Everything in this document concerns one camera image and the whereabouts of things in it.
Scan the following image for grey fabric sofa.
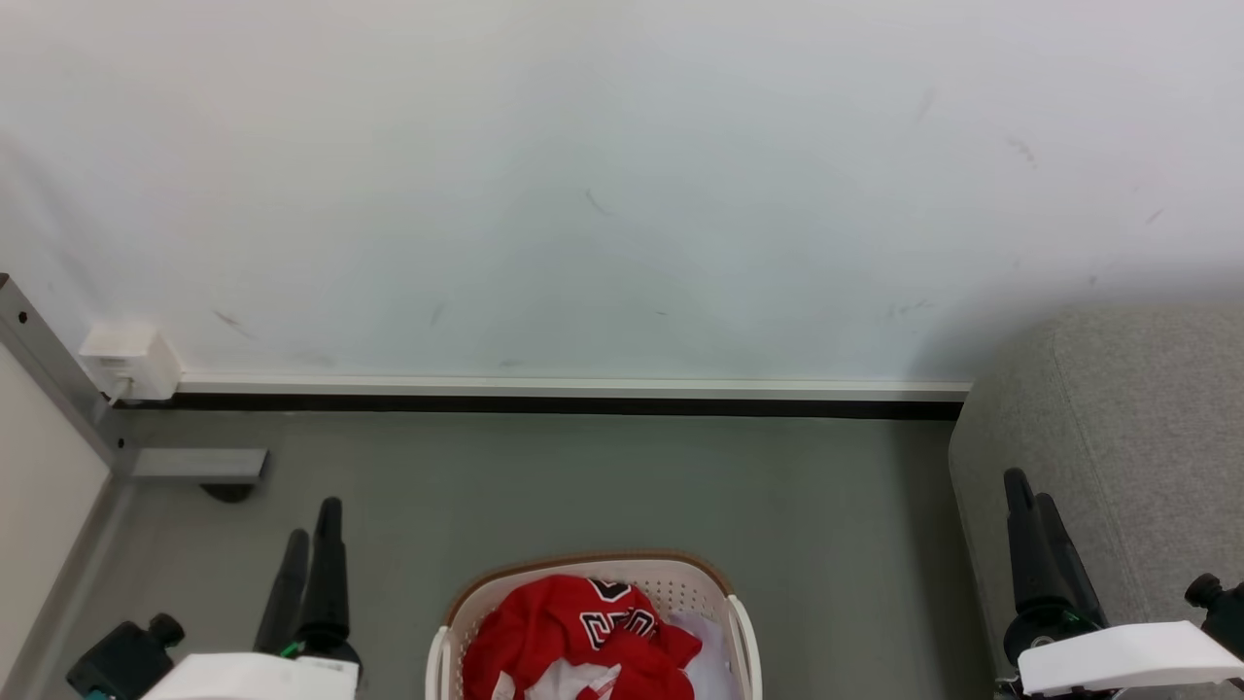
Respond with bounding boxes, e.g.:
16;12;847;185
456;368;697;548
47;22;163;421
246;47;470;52
948;305;1244;700

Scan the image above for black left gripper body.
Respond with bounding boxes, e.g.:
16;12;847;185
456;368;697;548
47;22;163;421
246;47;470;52
255;629;363;674

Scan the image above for red garment with white trim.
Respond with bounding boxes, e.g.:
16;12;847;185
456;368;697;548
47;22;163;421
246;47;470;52
491;657;697;700

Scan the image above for white wall socket box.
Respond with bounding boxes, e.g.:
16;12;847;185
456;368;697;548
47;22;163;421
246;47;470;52
79;322;185;403

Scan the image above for beige partition panel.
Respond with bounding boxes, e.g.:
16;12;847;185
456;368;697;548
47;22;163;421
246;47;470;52
0;344;114;674

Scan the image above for white cloth garment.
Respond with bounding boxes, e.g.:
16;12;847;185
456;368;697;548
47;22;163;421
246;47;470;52
665;609;744;700

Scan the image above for white and black baseboard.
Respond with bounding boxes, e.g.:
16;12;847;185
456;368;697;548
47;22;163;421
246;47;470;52
173;373;974;422

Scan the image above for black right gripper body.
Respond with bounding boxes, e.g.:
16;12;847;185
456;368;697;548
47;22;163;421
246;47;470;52
1002;597;1110;667

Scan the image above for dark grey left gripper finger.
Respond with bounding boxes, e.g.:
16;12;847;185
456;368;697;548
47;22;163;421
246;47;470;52
254;529;311;654
298;497;351;640

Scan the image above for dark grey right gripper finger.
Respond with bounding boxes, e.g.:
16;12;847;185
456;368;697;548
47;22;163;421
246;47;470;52
1034;492;1108;625
1003;468;1057;615

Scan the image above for white laundry basket brown rim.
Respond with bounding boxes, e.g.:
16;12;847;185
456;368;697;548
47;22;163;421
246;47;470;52
425;551;765;700

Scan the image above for small red garment black numerals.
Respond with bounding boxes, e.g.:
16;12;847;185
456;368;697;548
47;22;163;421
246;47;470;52
463;574;704;700

